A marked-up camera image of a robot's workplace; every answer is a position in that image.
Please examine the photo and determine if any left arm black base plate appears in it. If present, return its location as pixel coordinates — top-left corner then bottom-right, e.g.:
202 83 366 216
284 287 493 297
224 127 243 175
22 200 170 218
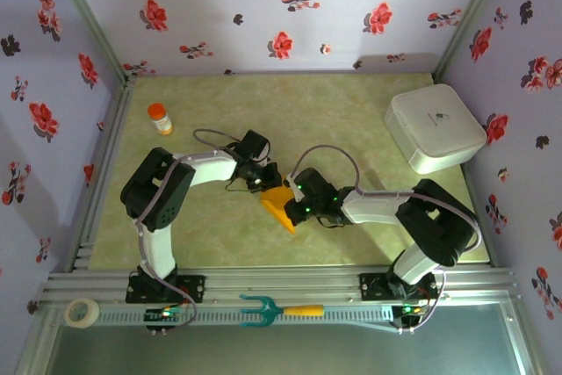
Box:
126 272 206 305

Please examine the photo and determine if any aluminium side rail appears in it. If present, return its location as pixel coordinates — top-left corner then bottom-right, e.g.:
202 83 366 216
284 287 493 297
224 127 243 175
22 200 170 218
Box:
65 75 135 273

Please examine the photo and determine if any aluminium frame post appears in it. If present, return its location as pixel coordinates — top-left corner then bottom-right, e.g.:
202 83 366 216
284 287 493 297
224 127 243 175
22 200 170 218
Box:
432 0 515 83
43 0 133 84

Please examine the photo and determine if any teal fork yellow handle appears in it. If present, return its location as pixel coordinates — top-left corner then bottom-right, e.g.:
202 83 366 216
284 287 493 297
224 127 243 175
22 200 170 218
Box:
239 294 325 328

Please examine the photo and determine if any aluminium mounting rail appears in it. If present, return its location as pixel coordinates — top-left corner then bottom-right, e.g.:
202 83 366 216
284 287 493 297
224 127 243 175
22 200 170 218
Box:
40 265 522 306

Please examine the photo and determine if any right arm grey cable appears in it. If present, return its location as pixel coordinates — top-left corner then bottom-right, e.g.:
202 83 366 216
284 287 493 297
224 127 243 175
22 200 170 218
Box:
290 145 483 333

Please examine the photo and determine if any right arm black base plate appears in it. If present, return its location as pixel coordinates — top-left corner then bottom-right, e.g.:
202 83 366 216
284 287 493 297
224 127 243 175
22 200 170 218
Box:
358 272 439 301

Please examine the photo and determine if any orange-capped bottle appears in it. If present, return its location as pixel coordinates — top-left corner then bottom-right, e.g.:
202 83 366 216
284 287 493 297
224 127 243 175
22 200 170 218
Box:
147 102 175 137

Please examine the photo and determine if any grey metal sheet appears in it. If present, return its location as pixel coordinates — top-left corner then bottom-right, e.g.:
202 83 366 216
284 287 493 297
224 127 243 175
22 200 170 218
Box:
15 304 548 375

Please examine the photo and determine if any white lidded box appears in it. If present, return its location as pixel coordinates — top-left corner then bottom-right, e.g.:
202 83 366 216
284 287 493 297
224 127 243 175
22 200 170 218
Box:
384 83 487 176

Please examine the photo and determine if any white tape roll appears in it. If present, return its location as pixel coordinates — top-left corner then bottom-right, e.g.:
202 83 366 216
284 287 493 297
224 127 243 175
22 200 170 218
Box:
64 298 100 329

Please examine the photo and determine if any grey slotted cable duct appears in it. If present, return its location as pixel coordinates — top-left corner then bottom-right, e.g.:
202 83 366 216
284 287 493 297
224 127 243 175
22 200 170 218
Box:
97 306 396 328

